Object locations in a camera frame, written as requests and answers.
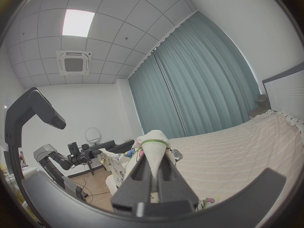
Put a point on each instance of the blue-green curtain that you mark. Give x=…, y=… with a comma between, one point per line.
x=152, y=98
x=209, y=79

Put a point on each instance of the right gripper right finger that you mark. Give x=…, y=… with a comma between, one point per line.
x=173, y=186

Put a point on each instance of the pile of clothes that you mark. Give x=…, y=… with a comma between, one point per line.
x=177, y=154

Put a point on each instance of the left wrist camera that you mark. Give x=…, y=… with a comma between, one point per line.
x=73, y=148

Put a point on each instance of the bed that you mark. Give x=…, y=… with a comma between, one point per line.
x=225, y=155

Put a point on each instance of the ceiling air conditioner vent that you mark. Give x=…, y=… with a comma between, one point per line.
x=74, y=64

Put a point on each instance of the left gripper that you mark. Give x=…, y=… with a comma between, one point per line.
x=86, y=156

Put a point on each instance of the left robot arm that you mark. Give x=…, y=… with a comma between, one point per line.
x=45, y=151

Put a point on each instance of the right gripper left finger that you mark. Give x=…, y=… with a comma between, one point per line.
x=140, y=186

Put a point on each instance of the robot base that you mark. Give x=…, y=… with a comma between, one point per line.
x=73, y=186

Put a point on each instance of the white printed pyjama top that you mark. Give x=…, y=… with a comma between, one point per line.
x=154, y=148

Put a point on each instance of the round white mirror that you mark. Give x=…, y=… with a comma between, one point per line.
x=93, y=135

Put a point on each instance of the black low cabinet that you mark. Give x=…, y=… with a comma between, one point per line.
x=118, y=144

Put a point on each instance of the grey bedside table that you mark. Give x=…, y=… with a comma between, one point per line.
x=257, y=113

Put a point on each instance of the square ceiling light panel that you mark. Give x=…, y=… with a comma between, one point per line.
x=79, y=22

